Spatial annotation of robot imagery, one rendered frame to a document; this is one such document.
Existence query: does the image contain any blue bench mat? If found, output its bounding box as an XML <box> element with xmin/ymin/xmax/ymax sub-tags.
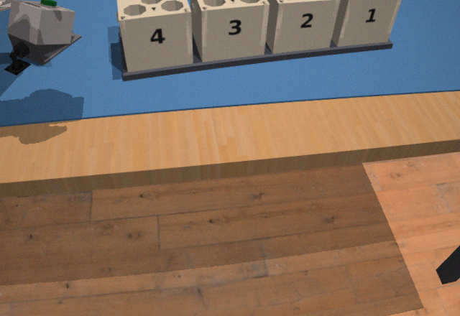
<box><xmin>0</xmin><ymin>0</ymin><xmax>460</xmax><ymax>127</ymax></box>

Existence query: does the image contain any grey sloped desk with green button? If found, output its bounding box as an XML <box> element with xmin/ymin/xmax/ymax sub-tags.
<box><xmin>7</xmin><ymin>0</ymin><xmax>82</xmax><ymax>70</ymax></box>

